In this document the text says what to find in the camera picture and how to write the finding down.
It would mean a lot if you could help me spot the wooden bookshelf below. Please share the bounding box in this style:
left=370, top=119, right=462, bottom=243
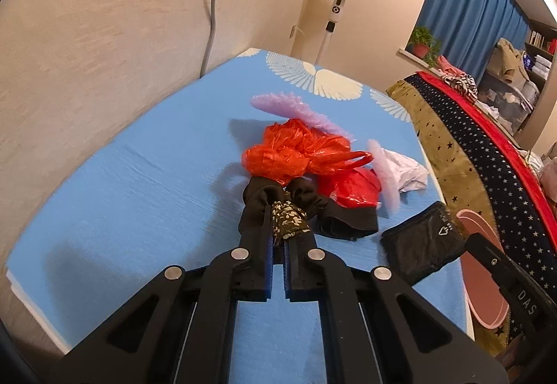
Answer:
left=519, top=17, right=557, bottom=97

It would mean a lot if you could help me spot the purple foam net sleeve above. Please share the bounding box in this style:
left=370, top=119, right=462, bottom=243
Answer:
left=250, top=93, right=355, bottom=142

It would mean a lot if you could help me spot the orange-red plastic bag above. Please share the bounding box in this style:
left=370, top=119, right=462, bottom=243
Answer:
left=242, top=119, right=373, bottom=186

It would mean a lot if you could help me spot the black floral sock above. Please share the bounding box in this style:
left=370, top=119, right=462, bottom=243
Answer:
left=238, top=177, right=329, bottom=244

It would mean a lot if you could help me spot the blue mattress sheet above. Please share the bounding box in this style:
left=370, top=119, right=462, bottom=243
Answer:
left=5, top=47, right=476, bottom=384

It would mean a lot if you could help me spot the potted green plant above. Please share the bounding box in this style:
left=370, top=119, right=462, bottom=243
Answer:
left=407, top=26, right=442, bottom=67

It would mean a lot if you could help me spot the red bed blanket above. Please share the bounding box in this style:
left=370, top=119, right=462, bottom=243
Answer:
left=405, top=71, right=556, bottom=245

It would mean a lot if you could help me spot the zebra striped cloth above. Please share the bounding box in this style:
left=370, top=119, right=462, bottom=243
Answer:
left=443, top=74, right=478, bottom=104

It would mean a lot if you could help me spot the black cloth piece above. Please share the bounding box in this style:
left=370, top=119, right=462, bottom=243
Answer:
left=316, top=203, right=378, bottom=241

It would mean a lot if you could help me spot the red plastic wrapper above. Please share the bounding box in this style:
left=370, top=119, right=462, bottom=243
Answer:
left=316, top=167, right=382, bottom=209

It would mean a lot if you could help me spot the pink folded cloth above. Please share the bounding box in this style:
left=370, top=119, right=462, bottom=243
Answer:
left=436, top=55, right=466, bottom=77

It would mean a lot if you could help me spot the star pattern bed blanket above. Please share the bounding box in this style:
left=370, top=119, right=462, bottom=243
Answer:
left=386, top=72, right=557, bottom=359

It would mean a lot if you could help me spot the pink trash bin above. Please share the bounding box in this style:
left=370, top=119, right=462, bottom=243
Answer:
left=456, top=209, right=509, bottom=330

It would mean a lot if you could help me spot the beige jacket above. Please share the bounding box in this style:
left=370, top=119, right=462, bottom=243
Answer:
left=487, top=38, right=529, bottom=83

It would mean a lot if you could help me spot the blue curtain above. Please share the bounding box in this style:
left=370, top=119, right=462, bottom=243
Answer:
left=416, top=0, right=529, bottom=80

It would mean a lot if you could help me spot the clear storage box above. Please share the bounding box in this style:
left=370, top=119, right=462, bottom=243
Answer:
left=478, top=70, right=539, bottom=135

